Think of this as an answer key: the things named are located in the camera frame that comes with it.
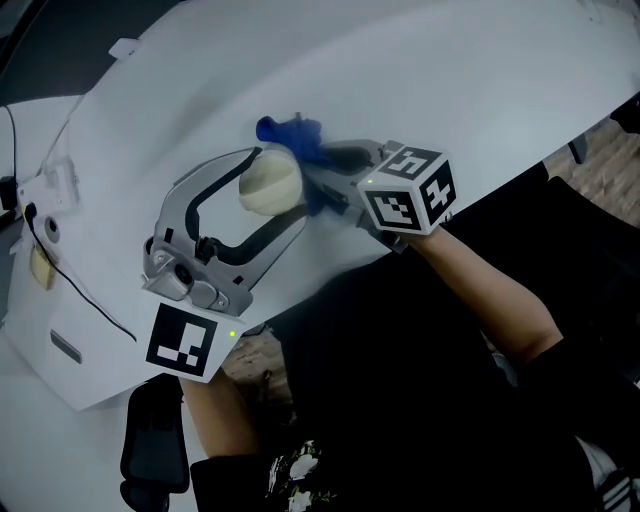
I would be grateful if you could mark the striped black white shoe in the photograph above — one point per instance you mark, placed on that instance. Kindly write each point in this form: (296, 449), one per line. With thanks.
(620, 492)

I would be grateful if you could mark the black office chair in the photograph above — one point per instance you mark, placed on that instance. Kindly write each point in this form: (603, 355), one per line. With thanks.
(155, 450)
(600, 240)

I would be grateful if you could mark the white divider bracket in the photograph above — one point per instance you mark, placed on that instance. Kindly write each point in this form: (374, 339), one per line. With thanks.
(123, 48)

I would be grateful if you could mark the black printed t-shirt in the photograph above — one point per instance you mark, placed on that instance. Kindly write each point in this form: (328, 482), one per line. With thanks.
(400, 375)

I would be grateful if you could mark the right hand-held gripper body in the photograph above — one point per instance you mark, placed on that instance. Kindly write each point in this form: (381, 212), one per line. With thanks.
(400, 210)

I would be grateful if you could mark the black power adapter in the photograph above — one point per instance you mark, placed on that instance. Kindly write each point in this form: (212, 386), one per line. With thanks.
(7, 192)

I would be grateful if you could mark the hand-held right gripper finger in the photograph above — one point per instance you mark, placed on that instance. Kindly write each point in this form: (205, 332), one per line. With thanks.
(375, 150)
(330, 184)

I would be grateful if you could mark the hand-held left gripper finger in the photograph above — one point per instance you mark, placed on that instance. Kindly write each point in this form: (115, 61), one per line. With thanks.
(270, 250)
(172, 210)

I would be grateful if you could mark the cream round ball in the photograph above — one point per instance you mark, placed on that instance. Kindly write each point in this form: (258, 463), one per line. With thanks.
(270, 185)

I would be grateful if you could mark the blue cloth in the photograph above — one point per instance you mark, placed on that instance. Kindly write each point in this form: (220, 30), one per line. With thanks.
(300, 137)

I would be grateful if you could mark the person's right forearm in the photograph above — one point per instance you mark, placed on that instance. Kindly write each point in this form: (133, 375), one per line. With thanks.
(490, 305)

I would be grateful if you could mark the grey desk grommet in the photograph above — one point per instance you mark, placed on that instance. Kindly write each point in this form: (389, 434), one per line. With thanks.
(52, 230)

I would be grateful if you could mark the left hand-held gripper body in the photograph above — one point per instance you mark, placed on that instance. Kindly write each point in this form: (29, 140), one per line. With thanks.
(180, 340)

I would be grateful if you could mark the dark smartphone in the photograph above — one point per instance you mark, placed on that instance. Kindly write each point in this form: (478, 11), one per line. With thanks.
(66, 347)

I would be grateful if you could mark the yellow notepad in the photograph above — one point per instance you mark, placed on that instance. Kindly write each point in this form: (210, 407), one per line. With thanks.
(43, 267)

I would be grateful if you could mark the person's left forearm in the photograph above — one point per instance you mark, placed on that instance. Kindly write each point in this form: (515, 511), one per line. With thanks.
(220, 420)

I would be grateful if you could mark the white power strip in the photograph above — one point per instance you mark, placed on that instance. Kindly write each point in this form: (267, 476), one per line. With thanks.
(50, 182)

